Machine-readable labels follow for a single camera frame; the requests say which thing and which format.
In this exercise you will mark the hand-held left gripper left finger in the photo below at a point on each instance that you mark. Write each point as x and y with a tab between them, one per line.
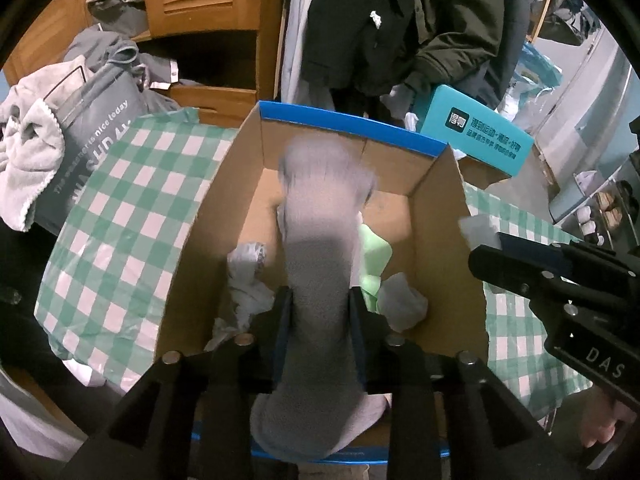
284	335

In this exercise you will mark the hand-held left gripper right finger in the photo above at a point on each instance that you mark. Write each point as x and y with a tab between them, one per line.
361	355

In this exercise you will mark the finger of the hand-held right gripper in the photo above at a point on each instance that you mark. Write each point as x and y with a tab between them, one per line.
540	256
500	265

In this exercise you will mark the small grey sock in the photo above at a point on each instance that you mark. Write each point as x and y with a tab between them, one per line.
402	305

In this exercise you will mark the pale plastic bag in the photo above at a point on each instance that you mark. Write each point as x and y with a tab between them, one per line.
245	280

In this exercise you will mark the grey fuzzy sock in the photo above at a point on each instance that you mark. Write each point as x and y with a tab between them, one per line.
320	260

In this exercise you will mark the light green cloth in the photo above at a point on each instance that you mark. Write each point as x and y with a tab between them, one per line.
372	255

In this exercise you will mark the cardboard box blue trim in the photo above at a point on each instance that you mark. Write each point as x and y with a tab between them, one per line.
235	200

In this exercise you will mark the person's right hand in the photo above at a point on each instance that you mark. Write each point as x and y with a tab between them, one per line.
600	422

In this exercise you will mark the light blue bin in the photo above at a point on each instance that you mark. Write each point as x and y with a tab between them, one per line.
570	205

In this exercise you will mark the group of shoes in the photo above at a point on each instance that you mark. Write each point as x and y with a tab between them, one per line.
607	205

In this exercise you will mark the grey shoe rack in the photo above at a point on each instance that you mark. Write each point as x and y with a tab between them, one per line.
625	225

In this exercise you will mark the brown cardboard box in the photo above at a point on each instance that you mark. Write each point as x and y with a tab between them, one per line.
480	175

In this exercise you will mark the teal cardboard box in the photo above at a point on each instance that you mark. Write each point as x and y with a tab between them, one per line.
475	130

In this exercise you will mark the white door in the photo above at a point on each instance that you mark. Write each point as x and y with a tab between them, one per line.
600	110

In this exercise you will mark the blue plastic bag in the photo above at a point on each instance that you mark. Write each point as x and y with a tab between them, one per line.
530	70

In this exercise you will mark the green checkered tablecloth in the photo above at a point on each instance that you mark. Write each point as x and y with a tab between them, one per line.
125	210

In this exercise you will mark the grey hanging clothes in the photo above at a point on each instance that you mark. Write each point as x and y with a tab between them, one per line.
575	15

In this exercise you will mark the wooden rack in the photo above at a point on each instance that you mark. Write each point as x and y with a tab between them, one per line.
542	5

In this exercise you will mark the grey printed bag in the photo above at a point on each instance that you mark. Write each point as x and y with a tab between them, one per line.
95	135

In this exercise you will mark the white tissue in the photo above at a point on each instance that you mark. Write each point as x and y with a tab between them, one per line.
375	17

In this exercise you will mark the black hanging jacket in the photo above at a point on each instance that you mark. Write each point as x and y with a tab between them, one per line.
350	25

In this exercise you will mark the white towel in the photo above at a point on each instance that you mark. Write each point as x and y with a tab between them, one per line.
25	170

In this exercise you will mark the grey hoodie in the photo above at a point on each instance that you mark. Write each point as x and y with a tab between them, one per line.
110	50

